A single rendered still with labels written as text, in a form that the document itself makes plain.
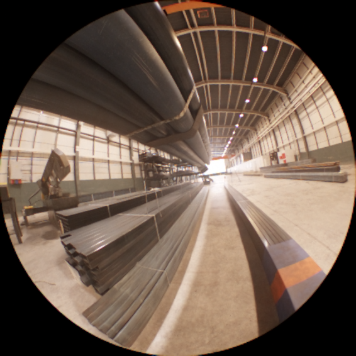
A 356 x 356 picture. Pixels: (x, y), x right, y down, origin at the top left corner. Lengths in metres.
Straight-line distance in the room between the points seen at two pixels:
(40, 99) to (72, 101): 0.14
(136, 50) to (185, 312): 1.05
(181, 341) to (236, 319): 0.27
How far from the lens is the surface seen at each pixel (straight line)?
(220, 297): 0.81
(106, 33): 0.35
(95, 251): 0.66
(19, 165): 7.26
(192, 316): 0.76
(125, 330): 0.61
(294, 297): 0.66
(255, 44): 11.39
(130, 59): 0.38
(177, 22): 9.63
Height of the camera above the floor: 0.69
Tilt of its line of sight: 1 degrees up
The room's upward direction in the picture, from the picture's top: 8 degrees counter-clockwise
